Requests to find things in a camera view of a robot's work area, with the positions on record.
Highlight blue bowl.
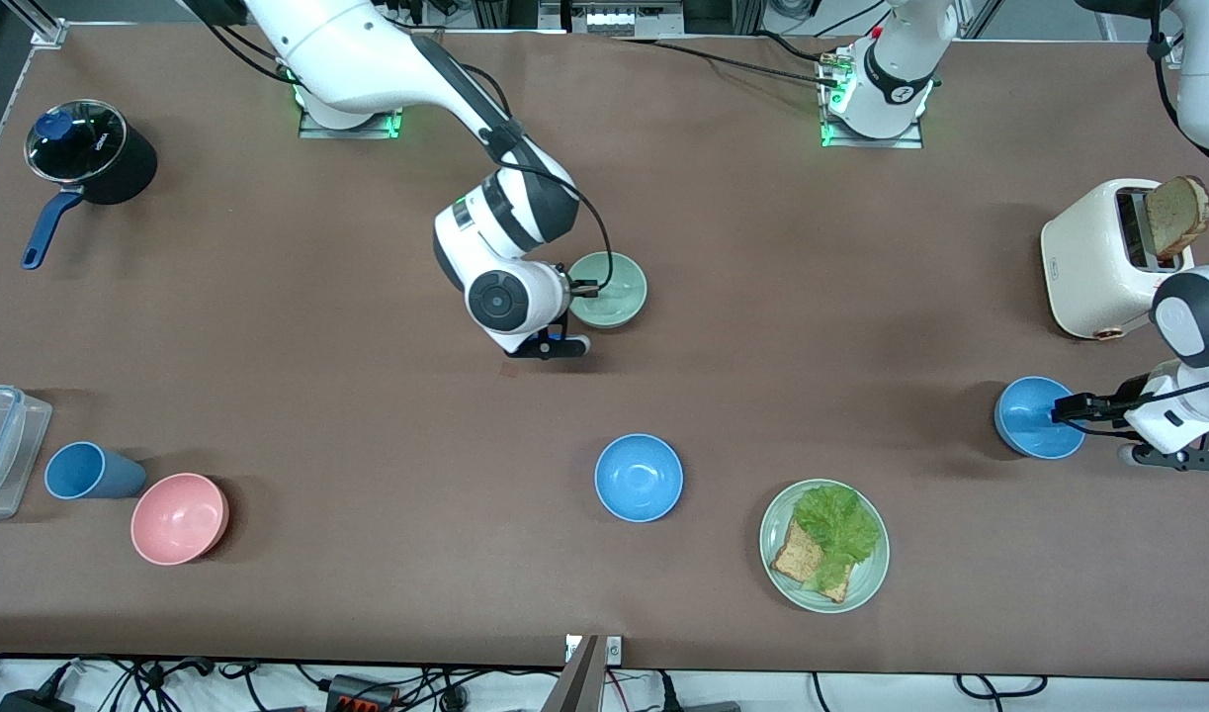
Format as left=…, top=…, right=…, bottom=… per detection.
left=994, top=376, right=1087, bottom=461
left=594, top=433, right=684, bottom=523

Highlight blue plastic cup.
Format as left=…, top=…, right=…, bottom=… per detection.
left=43, top=441, right=150, bottom=501

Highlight brown toast slice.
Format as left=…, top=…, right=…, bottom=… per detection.
left=1145, top=175, right=1209, bottom=262

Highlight green plate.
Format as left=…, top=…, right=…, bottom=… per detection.
left=759, top=479, right=891, bottom=614

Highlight aluminium camera post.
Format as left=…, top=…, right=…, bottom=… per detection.
left=543, top=635, right=625, bottom=712

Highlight white toaster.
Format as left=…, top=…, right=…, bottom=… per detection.
left=1040, top=178, right=1198, bottom=341

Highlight pink bowl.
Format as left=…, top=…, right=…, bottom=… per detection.
left=130, top=473, right=231, bottom=567

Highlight black pot with lid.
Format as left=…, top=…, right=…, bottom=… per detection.
left=21, top=99, right=159, bottom=271

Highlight green bowl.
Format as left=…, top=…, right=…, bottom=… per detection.
left=567, top=251, right=648, bottom=329

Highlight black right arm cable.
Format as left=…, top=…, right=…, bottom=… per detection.
left=184, top=0, right=617, bottom=298

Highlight brown bread slice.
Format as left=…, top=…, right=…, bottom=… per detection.
left=770, top=517, right=852, bottom=604

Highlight clear plastic container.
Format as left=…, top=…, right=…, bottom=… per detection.
left=0, top=384, right=53, bottom=522

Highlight black power strip orange switches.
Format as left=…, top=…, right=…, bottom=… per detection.
left=327, top=675, right=403, bottom=712

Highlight grey electrical control box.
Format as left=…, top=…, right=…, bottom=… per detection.
left=540, top=0, right=686, bottom=41

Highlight aluminium frame profile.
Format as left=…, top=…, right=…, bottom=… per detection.
left=1, top=0, right=71, bottom=48

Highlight glass pot lid blue knob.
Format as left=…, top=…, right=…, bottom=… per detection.
left=24, top=99, right=129, bottom=185

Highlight black cable loop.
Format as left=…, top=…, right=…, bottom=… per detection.
left=955, top=675, right=1048, bottom=701

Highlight black braided cable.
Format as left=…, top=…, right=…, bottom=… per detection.
left=614, top=35, right=847, bottom=88

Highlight green lettuce leaf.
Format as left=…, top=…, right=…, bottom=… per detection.
left=794, top=484, right=882, bottom=594

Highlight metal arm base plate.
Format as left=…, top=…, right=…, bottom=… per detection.
left=298, top=99, right=404, bottom=140
left=820, top=49, right=924, bottom=150

